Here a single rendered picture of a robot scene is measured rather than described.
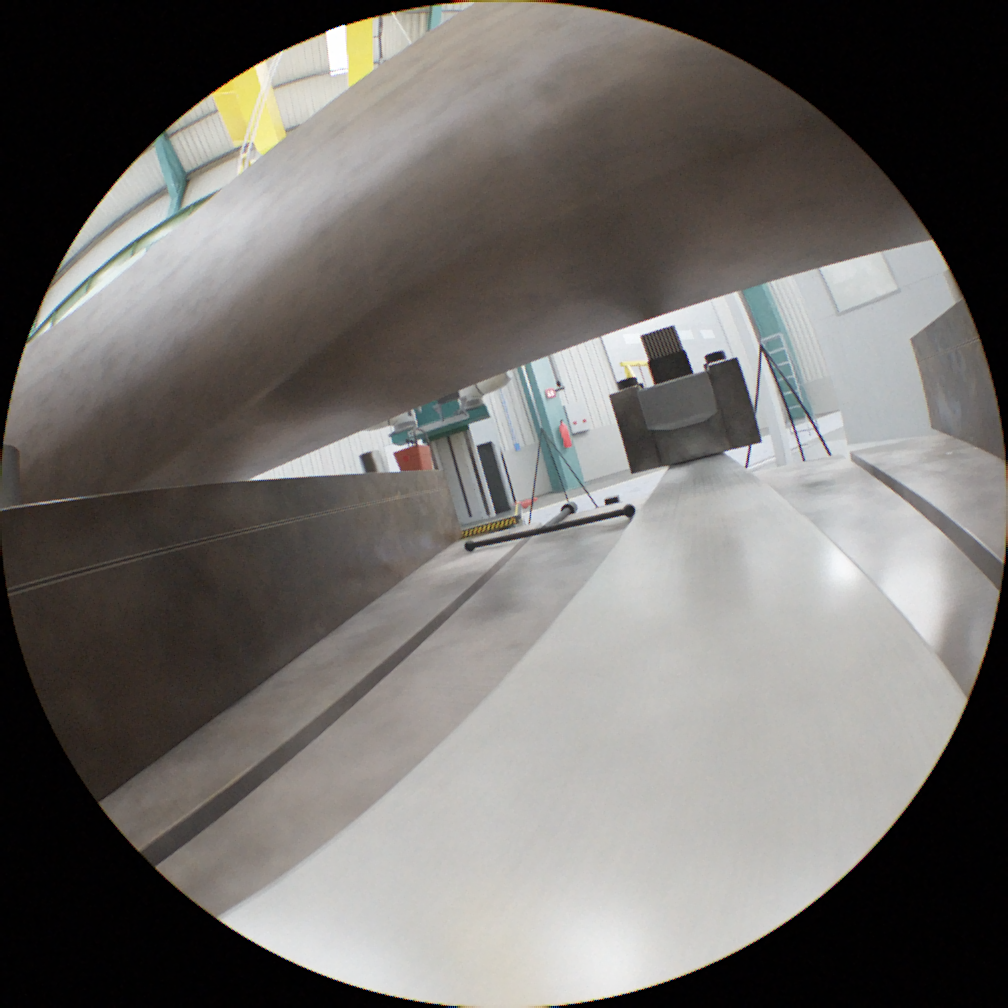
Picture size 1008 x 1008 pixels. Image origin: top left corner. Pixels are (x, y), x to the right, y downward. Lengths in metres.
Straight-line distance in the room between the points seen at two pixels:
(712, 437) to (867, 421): 2.22
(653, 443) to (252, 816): 0.98
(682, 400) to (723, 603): 0.31
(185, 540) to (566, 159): 0.80
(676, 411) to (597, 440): 8.58
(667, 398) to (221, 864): 0.64
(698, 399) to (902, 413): 2.56
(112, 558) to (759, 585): 0.67
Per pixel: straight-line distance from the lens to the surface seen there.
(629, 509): 1.16
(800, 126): 0.58
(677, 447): 0.91
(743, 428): 0.92
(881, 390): 2.95
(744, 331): 3.57
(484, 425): 8.19
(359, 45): 11.43
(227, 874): 0.37
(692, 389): 0.44
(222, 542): 0.71
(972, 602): 0.47
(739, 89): 0.61
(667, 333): 1.08
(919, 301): 2.88
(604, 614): 0.17
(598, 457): 8.95
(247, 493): 0.78
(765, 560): 0.20
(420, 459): 1.67
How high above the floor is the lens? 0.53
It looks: 3 degrees down
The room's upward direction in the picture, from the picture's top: 16 degrees counter-clockwise
